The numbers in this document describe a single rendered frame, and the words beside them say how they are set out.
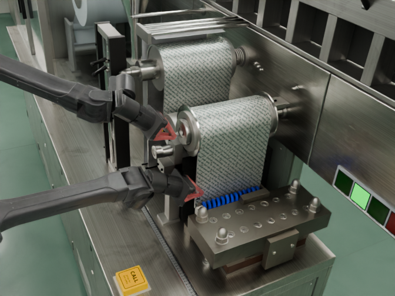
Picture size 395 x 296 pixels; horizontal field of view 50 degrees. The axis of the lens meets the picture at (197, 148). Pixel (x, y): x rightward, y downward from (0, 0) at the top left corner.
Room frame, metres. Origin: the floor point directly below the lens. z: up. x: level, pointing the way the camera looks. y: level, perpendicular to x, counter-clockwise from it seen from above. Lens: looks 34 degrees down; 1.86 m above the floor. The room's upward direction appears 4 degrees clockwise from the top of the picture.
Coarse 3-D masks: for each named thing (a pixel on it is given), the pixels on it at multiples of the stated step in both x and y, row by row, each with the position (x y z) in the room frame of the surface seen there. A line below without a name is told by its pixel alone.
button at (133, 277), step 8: (120, 272) 0.77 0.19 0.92; (128, 272) 0.77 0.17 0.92; (136, 272) 0.78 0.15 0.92; (120, 280) 0.75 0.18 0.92; (128, 280) 0.75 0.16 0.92; (136, 280) 0.75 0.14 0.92; (144, 280) 0.75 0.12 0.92; (120, 288) 0.73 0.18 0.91; (128, 288) 0.72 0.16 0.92; (136, 288) 0.73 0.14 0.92; (144, 288) 0.74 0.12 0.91
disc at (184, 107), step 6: (180, 108) 1.05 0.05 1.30; (186, 108) 1.02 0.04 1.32; (192, 114) 0.99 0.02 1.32; (198, 126) 0.96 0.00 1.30; (198, 132) 0.95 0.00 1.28; (198, 138) 0.95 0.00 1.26; (198, 144) 0.95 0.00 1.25; (186, 150) 1.01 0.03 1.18; (198, 150) 0.95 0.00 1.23; (192, 156) 0.98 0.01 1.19
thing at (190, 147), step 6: (270, 108) 1.10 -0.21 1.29; (180, 114) 1.04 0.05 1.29; (186, 114) 1.00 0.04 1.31; (270, 114) 1.08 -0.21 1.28; (192, 120) 0.98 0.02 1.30; (192, 126) 0.97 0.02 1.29; (270, 126) 1.08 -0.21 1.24; (192, 132) 0.97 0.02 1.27; (192, 138) 0.97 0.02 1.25; (192, 144) 0.97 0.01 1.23; (192, 150) 0.97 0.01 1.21
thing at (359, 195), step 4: (356, 184) 0.87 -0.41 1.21; (356, 188) 0.86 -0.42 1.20; (360, 188) 0.85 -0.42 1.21; (356, 192) 0.86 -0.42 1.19; (360, 192) 0.85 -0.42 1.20; (364, 192) 0.84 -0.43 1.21; (352, 196) 0.87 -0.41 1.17; (356, 196) 0.86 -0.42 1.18; (360, 196) 0.85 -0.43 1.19; (364, 196) 0.84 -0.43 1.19; (368, 196) 0.83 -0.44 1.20; (356, 200) 0.85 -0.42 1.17; (360, 200) 0.84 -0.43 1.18; (364, 200) 0.83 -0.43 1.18; (360, 204) 0.84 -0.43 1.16; (364, 204) 0.83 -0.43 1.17; (364, 208) 0.83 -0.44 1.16
